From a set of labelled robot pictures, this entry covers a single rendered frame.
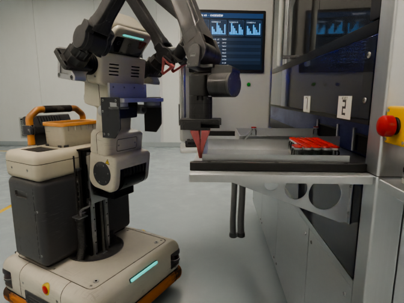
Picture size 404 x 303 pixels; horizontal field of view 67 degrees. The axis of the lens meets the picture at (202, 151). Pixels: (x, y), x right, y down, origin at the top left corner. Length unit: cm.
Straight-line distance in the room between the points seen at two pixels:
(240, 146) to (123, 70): 63
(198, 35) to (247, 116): 98
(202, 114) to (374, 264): 51
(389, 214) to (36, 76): 693
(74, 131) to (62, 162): 17
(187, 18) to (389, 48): 45
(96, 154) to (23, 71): 608
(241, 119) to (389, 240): 107
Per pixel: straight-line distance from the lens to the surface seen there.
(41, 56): 719
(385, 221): 78
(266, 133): 132
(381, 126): 65
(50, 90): 709
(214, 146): 97
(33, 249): 162
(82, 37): 112
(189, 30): 78
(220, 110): 165
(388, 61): 73
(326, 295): 109
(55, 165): 147
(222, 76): 69
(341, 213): 87
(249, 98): 168
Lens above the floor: 105
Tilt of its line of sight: 10 degrees down
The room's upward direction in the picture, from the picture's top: straight up
